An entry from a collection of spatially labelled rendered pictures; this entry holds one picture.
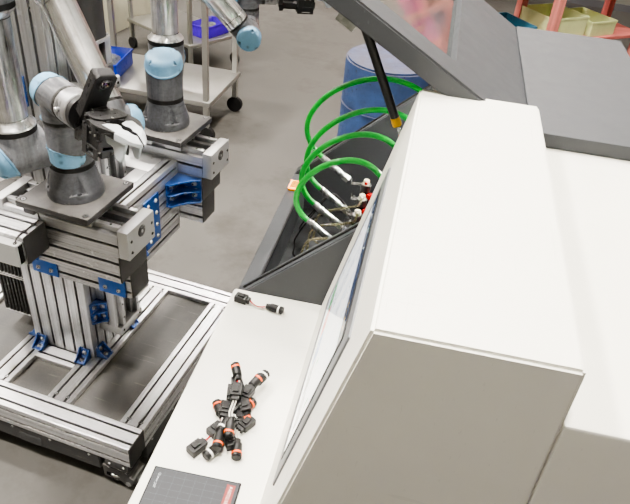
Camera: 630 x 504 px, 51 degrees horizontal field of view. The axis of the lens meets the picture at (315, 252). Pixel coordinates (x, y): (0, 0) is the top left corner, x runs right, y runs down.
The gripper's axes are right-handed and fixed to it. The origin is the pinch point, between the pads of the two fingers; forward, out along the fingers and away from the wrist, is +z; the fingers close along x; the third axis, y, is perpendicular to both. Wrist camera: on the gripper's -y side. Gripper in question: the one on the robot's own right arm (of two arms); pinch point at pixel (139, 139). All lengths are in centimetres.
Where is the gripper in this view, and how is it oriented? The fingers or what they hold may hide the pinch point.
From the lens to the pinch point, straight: 124.7
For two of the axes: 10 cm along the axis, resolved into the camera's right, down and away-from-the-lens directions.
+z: 7.1, 4.6, -5.4
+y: -1.8, 8.5, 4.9
